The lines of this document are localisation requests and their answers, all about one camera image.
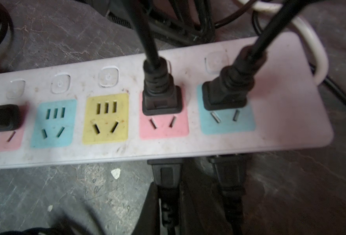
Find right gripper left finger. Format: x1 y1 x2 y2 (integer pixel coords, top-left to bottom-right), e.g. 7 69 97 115
132 182 160 235

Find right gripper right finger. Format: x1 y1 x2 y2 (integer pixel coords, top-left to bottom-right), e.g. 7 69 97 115
182 164 233 235

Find black plug with cable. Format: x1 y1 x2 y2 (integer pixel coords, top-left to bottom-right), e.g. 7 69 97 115
121 1 183 116
202 0 310 111

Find white power strip coloured sockets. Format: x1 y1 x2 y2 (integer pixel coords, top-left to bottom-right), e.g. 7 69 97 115
0 32 333 169

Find black plug in red socket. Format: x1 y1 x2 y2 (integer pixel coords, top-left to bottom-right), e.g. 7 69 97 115
0 104 22 132

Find white power strip cable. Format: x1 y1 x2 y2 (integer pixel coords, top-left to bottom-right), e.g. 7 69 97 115
237 0 329 86

